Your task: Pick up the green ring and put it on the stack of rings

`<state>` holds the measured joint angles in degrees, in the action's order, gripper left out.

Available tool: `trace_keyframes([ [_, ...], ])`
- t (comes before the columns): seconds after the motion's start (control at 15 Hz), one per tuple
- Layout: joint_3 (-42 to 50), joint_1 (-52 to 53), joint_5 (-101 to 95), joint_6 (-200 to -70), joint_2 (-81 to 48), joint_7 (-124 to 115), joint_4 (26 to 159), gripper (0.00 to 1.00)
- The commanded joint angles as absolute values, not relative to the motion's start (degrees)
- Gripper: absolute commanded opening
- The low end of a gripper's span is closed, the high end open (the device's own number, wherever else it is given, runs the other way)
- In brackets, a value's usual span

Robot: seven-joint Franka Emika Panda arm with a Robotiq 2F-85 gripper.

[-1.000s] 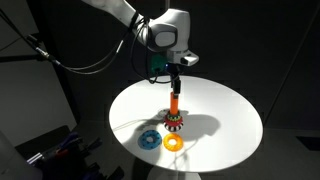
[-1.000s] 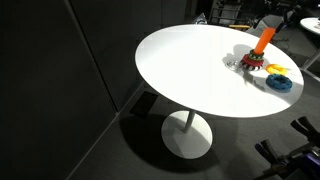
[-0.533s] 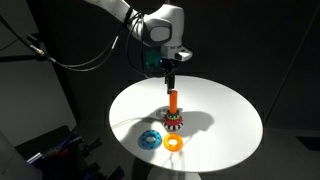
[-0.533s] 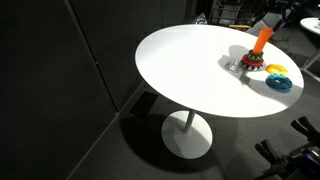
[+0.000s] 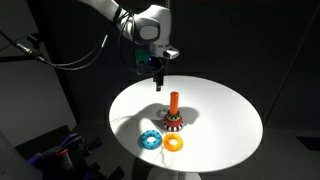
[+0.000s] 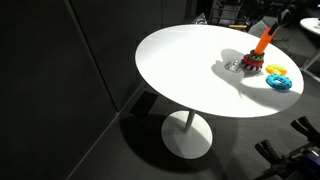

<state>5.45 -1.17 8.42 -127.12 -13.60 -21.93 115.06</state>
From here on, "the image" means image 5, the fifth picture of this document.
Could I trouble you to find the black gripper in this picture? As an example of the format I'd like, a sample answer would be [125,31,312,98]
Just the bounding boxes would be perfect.
[146,56,166,93]

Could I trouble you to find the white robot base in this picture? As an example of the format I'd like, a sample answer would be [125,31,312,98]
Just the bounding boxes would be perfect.
[0,130,44,180]

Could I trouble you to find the orange stacking peg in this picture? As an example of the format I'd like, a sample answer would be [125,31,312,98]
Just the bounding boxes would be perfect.
[169,91,180,116]

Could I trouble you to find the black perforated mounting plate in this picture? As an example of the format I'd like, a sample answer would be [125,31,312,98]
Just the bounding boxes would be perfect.
[14,124,101,180]

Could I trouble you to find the clear plastic ring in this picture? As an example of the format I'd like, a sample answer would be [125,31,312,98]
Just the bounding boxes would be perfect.
[156,107,170,119]

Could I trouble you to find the teal camera mount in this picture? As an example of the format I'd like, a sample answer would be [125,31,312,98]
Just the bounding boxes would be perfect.
[134,48,150,66]

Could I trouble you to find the red white striped ring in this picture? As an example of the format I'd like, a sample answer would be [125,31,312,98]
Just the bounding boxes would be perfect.
[162,121,185,133]

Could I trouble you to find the blue dotted ring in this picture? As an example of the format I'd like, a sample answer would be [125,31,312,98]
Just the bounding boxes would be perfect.
[138,129,163,151]

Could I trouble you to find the yellow bumpy ring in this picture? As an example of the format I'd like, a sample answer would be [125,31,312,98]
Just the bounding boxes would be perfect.
[162,133,184,153]

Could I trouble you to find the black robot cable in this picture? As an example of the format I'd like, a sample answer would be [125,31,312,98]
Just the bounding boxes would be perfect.
[0,29,112,72]

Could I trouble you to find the white table pedestal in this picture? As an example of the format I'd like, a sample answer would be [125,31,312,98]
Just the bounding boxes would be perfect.
[146,165,202,180]

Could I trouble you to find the purple clamp orange handle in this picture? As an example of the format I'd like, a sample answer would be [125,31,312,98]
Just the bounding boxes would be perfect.
[55,132,84,158]

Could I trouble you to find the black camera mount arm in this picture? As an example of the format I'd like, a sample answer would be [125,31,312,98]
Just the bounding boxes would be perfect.
[0,33,48,64]

